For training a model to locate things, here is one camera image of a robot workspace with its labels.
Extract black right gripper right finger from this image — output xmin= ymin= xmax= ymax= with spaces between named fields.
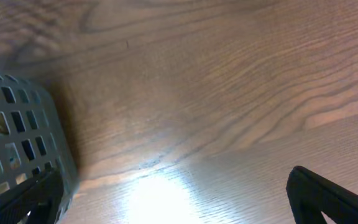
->
xmin=286 ymin=166 xmax=358 ymax=224

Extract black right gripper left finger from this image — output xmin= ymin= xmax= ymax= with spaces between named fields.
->
xmin=0 ymin=169 xmax=64 ymax=224

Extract grey plastic basket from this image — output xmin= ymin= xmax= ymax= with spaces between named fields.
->
xmin=0 ymin=73 xmax=78 ymax=223

